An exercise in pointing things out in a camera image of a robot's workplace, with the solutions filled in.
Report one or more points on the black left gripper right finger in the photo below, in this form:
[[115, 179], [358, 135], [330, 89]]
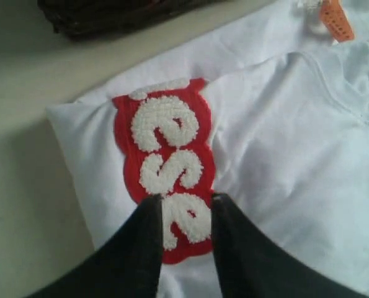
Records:
[[264, 257]]

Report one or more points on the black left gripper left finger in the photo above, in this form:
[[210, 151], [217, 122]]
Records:
[[128, 265]]

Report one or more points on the white shirt with red lettering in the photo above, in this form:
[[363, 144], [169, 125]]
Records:
[[290, 133]]

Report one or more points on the dark brown wicker basket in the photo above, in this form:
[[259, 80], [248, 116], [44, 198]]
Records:
[[80, 21]]

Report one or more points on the orange shirt hang tag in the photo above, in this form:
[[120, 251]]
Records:
[[332, 15]]

